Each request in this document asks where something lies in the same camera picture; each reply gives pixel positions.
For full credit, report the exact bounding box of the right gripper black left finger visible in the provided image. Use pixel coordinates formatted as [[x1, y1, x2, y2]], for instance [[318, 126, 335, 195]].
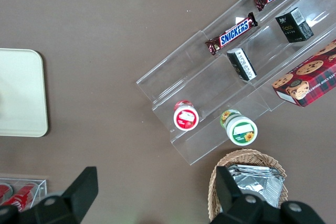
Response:
[[28, 166, 99, 224]]

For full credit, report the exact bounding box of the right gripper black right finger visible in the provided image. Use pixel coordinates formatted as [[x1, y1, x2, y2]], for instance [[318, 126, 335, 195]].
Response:
[[209, 166, 283, 224]]

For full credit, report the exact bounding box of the silver foil tray stack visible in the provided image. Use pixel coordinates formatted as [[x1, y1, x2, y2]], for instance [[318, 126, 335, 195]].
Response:
[[227, 164, 286, 209]]

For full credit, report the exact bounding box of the light tan wicker basket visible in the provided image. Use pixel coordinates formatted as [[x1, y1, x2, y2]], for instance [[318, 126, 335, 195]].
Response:
[[207, 148, 289, 222]]

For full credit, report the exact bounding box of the cream plastic serving tray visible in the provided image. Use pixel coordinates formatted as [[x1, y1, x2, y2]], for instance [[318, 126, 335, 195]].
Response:
[[0, 48, 49, 138]]

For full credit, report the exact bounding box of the clear acrylic bottle rack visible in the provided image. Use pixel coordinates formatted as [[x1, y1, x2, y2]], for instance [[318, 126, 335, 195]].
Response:
[[0, 178, 48, 213]]

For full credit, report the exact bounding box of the green lid yogurt cup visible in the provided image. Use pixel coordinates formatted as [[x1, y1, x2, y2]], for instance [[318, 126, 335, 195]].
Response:
[[219, 109, 258, 146]]

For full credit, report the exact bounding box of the red lid yogurt cup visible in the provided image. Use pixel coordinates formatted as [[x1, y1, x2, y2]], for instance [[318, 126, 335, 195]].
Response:
[[173, 100, 200, 131]]

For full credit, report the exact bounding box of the clear acrylic step display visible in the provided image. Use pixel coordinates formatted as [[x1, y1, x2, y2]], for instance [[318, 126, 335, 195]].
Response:
[[135, 0, 336, 166]]

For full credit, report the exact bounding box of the small black carton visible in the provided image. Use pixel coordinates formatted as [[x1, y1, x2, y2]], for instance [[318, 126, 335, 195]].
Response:
[[275, 7, 315, 44], [226, 47, 257, 82]]

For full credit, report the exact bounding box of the red plaid cookie box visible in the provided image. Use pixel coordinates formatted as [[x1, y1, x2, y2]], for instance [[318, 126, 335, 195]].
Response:
[[271, 39, 336, 108]]

